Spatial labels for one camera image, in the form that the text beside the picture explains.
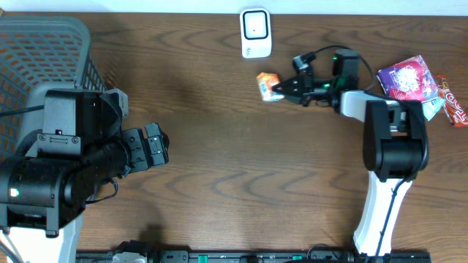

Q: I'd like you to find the orange tissue pack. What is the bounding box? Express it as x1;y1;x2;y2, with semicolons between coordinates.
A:
256;72;284;102

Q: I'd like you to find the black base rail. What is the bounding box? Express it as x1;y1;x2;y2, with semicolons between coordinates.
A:
75;240;432;263

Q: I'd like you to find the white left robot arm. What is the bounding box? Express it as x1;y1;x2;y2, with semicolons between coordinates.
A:
1;89;170;262

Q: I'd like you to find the red purple floral tissue pack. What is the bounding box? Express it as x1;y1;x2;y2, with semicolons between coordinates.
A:
377;55;438;102

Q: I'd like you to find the grey plastic basket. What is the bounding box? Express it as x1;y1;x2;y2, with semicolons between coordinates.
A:
1;16;106;160

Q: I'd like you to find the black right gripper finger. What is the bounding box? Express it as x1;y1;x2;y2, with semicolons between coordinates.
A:
281;91;304;104
272;75;305;91

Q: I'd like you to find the orange brown snack bar wrapper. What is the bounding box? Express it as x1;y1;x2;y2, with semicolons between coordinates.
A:
434;75;467;128

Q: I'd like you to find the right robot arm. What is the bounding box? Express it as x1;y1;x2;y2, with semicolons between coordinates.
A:
273;45;429;262

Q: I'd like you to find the black cable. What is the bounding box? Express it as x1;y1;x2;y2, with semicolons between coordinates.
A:
310;44;431;263

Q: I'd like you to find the white barcode scanner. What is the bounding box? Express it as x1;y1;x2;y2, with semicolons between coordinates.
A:
239;8;272;58

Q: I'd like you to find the teal snack packet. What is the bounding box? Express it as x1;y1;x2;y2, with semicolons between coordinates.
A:
422;98;445;121

